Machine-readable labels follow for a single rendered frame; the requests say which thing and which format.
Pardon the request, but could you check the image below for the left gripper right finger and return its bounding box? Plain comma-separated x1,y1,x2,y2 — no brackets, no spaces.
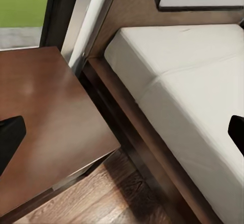
228,115,244,156

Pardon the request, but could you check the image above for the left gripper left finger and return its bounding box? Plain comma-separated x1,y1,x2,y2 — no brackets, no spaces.
0,115,26,176

